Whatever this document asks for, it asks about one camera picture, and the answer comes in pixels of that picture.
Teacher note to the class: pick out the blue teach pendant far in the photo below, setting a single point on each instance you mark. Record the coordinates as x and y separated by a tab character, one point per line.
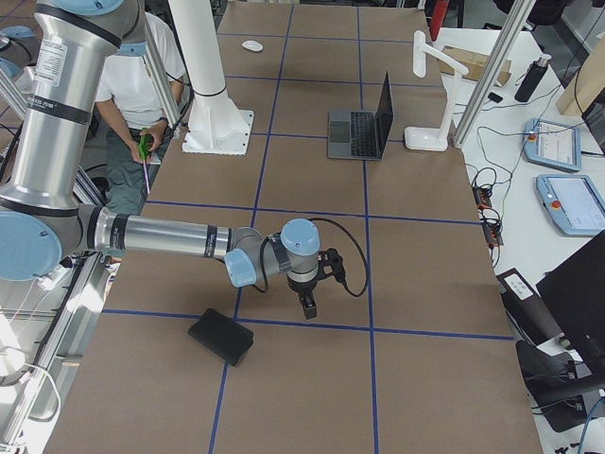
552	144

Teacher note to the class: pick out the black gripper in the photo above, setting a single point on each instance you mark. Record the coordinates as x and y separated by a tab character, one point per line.
301	287

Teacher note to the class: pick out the white computer mouse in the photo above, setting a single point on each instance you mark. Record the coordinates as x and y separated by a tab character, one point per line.
253	46

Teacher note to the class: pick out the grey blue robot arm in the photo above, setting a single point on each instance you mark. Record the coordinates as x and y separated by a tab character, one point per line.
92	59

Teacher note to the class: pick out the small black square device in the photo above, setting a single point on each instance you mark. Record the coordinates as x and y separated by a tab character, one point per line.
495	97

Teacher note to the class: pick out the aluminium frame post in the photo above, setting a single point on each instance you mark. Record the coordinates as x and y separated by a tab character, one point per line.
513	25

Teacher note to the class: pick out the cardboard box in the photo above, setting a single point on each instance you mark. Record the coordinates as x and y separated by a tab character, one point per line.
476	63

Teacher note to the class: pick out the black mouse pad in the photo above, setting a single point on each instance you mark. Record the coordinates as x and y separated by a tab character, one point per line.
222	335

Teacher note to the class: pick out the red tube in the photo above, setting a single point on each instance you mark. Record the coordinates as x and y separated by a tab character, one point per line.
438	15

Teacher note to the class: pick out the blue teach pendant near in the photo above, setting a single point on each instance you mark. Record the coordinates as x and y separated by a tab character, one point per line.
573	203

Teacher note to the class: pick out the grey laptop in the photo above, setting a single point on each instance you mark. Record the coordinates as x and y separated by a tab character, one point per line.
361	135

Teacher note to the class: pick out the black monitor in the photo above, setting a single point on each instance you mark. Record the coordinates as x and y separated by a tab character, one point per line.
574	295

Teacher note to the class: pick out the green handled tool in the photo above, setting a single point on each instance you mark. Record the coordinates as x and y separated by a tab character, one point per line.
144	145

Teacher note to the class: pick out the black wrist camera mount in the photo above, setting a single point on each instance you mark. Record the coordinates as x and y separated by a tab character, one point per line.
331	265

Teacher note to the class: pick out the person in white shirt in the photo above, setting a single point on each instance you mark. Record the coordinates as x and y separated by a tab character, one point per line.
128	102

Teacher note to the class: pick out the black water bottle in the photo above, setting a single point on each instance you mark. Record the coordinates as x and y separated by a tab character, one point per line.
532	78

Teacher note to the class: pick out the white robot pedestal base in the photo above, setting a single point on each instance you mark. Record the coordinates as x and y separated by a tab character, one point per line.
215	124

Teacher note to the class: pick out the blue teach pendant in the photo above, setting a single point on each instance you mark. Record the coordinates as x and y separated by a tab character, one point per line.
552	144
573	203

